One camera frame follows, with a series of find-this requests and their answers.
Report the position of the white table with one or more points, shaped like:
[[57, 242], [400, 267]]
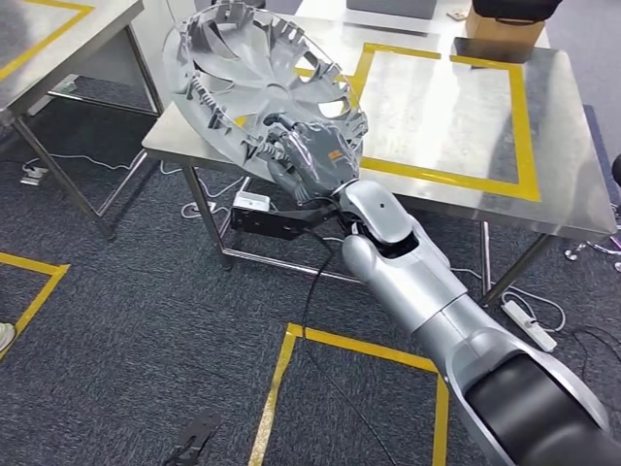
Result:
[[451, 35]]

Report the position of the stainless steel workbench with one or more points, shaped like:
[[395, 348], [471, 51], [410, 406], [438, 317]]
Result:
[[437, 116]]

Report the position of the brown cardboard box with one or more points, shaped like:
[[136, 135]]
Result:
[[499, 32]]

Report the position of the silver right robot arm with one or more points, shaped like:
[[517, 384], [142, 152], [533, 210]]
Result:
[[417, 276]]

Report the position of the stainless steel table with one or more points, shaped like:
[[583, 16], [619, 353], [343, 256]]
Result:
[[112, 19]]

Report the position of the white partition panel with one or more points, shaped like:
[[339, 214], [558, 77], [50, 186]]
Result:
[[148, 58]]

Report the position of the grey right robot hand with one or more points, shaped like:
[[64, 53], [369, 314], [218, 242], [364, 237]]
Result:
[[320, 161]]

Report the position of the silver plastic wheel cover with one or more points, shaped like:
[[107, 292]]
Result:
[[252, 83]]

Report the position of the black bag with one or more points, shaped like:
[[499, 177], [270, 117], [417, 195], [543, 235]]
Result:
[[514, 8]]

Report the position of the black stool chrome base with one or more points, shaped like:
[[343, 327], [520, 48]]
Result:
[[597, 246]]

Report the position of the yellow floor tape marking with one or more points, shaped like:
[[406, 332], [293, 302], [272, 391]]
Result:
[[29, 262]]

